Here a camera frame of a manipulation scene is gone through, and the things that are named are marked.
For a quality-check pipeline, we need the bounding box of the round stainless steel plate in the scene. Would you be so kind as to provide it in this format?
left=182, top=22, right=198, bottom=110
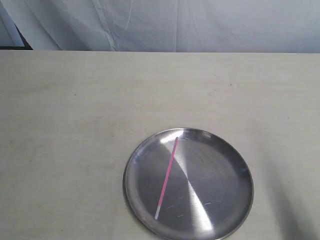
left=123, top=128, right=254, bottom=240

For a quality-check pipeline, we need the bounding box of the white fabric backdrop curtain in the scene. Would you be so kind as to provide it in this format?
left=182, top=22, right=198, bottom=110
left=0, top=0, right=320, bottom=53

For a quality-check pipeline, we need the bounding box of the pink thin straw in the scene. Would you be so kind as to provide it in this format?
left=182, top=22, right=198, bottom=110
left=154, top=137, right=179, bottom=220

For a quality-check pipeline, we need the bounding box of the dark frame behind table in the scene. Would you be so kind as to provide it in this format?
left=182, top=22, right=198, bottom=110
left=0, top=25, right=33, bottom=51

